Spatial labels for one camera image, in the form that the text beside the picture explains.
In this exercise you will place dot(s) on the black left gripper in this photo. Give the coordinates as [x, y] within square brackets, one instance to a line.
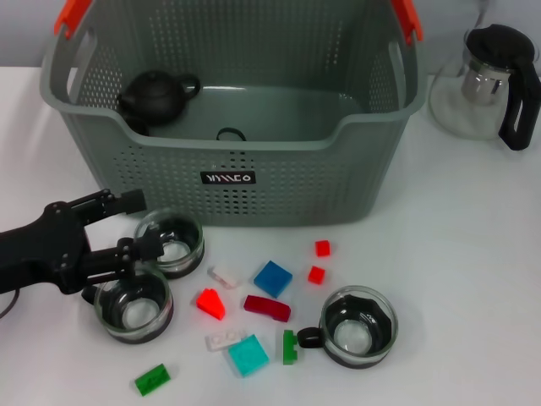
[46, 249]

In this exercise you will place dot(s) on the glass teacup with black base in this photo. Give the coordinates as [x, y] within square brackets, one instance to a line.
[181, 254]
[355, 342]
[135, 315]
[230, 129]

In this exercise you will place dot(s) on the grey perforated storage bin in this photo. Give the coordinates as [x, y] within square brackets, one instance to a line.
[274, 190]

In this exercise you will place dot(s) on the white oblong brick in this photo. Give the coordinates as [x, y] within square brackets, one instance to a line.
[225, 276]

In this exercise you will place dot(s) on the red sloped brick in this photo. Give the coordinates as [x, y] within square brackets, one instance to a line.
[210, 303]

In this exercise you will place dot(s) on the black ceramic teapot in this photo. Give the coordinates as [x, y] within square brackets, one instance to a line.
[154, 97]

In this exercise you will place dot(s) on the white flat plate brick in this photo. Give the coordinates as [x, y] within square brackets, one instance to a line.
[222, 340]

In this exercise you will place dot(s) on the green rectangular brick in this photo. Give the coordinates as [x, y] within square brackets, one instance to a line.
[152, 380]

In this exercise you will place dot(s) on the blue square brick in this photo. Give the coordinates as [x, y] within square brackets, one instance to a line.
[272, 279]

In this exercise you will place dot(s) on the dark red curved brick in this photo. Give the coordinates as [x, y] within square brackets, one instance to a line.
[266, 308]

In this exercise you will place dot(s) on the cyan square brick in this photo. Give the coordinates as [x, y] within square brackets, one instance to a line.
[248, 355]

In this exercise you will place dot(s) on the small red cube brick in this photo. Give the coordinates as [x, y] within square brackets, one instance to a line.
[322, 248]
[316, 275]

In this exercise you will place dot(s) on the green notched brick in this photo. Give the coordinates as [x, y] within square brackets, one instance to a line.
[289, 347]

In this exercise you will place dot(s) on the glass pitcher with black lid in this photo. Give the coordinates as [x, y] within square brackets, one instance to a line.
[498, 46]

